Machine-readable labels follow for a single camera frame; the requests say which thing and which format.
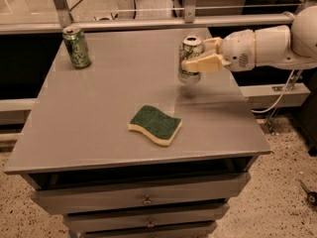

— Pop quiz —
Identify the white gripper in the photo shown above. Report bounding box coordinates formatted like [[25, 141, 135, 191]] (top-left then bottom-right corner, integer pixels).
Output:
[[181, 30, 256, 72]]

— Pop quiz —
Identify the white 7up soda can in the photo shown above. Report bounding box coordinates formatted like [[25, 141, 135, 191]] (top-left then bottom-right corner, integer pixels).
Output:
[[178, 34, 205, 85]]

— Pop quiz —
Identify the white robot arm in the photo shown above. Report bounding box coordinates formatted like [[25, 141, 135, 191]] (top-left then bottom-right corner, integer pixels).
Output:
[[180, 6, 317, 72]]

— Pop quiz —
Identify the green and yellow sponge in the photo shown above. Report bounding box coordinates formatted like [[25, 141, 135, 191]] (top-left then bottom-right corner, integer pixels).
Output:
[[128, 105, 182, 147]]

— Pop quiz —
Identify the green soda can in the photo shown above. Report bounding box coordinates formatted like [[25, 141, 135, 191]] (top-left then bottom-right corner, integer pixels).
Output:
[[62, 26, 91, 68]]

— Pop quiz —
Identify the grey metal railing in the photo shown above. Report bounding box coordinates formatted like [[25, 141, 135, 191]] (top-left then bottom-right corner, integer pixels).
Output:
[[0, 0, 308, 35]]

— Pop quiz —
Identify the grey drawer cabinet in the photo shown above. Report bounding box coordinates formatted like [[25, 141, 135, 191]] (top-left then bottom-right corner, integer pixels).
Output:
[[5, 29, 269, 238]]

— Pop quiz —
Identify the black caster wheel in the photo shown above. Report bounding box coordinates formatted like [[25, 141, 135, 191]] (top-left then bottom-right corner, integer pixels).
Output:
[[299, 180, 317, 206]]

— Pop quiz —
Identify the bottom grey drawer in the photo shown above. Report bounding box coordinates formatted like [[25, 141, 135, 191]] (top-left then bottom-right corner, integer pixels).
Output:
[[83, 221, 217, 238]]

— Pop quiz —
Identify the grey drawer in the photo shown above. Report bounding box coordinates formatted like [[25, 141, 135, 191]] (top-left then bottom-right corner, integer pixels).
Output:
[[32, 173, 251, 214], [63, 203, 229, 232], [83, 221, 217, 238]]

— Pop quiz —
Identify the top grey drawer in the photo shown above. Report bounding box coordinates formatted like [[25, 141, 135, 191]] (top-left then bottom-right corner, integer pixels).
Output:
[[32, 173, 251, 214]]

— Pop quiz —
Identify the middle grey drawer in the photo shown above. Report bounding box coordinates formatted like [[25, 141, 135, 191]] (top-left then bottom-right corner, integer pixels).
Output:
[[63, 203, 229, 232]]

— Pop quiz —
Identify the white cable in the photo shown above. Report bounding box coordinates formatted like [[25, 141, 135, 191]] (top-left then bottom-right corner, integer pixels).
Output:
[[251, 68, 296, 115]]

